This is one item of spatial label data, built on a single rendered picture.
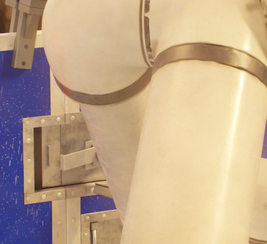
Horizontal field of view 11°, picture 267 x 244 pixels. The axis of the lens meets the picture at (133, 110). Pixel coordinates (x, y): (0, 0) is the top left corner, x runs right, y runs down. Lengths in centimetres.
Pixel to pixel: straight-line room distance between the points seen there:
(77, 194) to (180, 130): 78
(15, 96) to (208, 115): 72
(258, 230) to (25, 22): 43
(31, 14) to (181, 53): 63
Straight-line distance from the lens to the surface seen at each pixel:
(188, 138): 132
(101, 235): 214
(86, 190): 209
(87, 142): 206
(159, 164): 132
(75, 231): 211
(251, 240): 188
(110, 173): 168
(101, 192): 205
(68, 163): 203
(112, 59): 145
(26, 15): 199
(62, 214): 209
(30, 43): 200
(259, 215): 186
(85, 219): 211
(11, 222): 206
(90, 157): 207
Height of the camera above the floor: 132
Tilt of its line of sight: 13 degrees down
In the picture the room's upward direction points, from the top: straight up
